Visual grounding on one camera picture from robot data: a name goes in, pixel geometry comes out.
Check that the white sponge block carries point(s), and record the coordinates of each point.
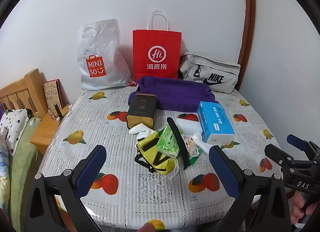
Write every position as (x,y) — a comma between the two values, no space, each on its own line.
(187,125)

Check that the red paper bag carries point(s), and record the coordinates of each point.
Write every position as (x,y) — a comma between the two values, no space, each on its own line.
(155,42)

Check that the person's left hand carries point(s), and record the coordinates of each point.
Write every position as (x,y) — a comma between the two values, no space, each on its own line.
(146,228)

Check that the floral white pillow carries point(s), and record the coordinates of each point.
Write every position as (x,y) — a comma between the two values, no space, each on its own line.
(15,124)

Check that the brown wooden door frame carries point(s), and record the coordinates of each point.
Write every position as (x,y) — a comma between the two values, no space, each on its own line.
(250,9)

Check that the small black holder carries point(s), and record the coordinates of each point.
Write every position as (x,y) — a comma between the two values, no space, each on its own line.
(58,113)

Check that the wooden headboard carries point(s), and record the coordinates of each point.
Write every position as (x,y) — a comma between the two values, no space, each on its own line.
(27,87)

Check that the grey waist bag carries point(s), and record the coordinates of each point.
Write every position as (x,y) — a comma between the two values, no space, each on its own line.
(220,67)

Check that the green blanket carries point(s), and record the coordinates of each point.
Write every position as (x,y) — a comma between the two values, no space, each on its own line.
(22,167)

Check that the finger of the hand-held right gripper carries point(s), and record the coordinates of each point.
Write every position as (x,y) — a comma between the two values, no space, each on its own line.
(280,155)
(297,142)

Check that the person's right hand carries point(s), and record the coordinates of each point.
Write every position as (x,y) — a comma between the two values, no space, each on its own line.
(298,207)

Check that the white glove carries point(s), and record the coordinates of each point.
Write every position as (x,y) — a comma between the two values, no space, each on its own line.
(140,129)
(200,139)

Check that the patterned brown box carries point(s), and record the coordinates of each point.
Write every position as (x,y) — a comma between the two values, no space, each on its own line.
(52,92)

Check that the white plastic shopping bag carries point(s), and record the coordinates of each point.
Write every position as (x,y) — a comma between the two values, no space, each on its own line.
(100,47)

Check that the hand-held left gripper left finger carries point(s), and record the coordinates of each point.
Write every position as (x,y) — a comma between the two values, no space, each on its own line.
(91,169)

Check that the blue tissue pack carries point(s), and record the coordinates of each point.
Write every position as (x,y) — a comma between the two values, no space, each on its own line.
(215,122)

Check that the wooden nightstand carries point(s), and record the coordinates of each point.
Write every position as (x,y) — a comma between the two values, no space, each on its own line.
(45,129)

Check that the dark green flat packet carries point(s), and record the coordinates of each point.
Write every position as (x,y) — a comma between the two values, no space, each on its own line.
(193,160)

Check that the dark tea tin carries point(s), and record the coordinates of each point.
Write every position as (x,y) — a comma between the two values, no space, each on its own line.
(141,107)

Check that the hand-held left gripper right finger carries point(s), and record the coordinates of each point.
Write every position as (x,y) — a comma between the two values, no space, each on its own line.
(222,172)

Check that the green tissue packet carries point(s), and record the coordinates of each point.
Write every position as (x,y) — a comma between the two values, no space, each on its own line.
(167,144)

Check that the fruit print tablecloth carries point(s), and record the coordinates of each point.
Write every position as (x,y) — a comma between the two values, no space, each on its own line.
(125,197)

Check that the purple towel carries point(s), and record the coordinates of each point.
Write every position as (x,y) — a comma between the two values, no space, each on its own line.
(175,94)

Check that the light blue bedsheet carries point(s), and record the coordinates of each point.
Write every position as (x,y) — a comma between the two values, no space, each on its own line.
(3,184)

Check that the yellow pouch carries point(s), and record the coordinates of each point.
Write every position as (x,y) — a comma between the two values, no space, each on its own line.
(147,147)

